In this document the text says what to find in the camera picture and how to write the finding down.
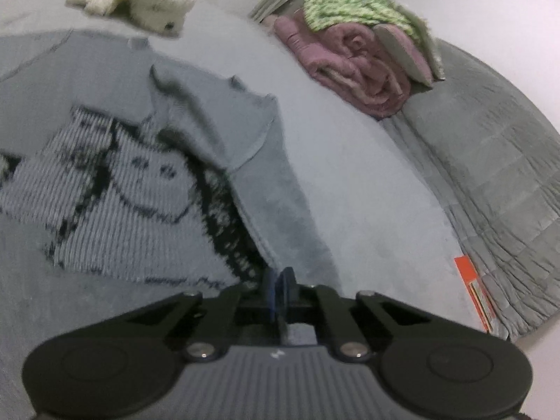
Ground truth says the grey quilted bedspread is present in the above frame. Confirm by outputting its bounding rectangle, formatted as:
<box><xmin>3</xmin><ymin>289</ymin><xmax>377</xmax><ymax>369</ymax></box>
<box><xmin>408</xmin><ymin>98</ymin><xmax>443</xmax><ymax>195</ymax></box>
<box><xmin>380</xmin><ymin>37</ymin><xmax>560</xmax><ymax>342</ymax></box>

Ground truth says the grey knitted sweater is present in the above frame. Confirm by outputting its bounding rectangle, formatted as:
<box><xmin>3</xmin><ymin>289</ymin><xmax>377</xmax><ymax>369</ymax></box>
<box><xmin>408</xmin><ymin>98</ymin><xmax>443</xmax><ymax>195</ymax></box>
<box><xmin>0</xmin><ymin>28</ymin><xmax>342</xmax><ymax>333</ymax></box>

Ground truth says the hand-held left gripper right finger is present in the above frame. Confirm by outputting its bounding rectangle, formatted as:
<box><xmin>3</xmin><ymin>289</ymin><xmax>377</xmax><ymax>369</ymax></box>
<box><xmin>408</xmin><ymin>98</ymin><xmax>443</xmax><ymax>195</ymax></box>
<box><xmin>280</xmin><ymin>267</ymin><xmax>436</xmax><ymax>362</ymax></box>

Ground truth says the pink folded quilt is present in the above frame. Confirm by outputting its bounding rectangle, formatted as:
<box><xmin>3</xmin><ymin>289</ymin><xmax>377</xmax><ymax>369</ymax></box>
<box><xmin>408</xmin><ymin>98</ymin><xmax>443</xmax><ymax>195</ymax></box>
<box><xmin>273</xmin><ymin>13</ymin><xmax>434</xmax><ymax>119</ymax></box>

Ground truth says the orange label tag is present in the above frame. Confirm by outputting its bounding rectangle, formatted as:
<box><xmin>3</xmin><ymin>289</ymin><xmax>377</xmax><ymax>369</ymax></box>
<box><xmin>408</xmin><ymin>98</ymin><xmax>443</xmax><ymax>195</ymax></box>
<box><xmin>453</xmin><ymin>256</ymin><xmax>498</xmax><ymax>334</ymax></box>

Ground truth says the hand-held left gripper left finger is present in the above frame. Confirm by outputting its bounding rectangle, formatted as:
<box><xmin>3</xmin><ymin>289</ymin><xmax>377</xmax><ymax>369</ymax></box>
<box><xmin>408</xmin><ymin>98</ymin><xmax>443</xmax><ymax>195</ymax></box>
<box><xmin>125</xmin><ymin>267</ymin><xmax>281</xmax><ymax>362</ymax></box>

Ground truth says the pink white pillow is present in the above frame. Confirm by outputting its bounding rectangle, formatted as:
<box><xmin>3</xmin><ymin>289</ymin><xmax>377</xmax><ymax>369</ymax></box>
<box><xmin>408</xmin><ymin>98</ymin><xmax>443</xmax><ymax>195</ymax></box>
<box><xmin>374</xmin><ymin>24</ymin><xmax>434</xmax><ymax>86</ymax></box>

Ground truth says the green patterned blanket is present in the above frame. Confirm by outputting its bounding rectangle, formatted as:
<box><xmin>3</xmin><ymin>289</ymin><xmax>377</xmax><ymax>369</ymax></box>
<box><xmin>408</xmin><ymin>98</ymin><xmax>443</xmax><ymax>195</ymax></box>
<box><xmin>303</xmin><ymin>0</ymin><xmax>421</xmax><ymax>42</ymax></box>

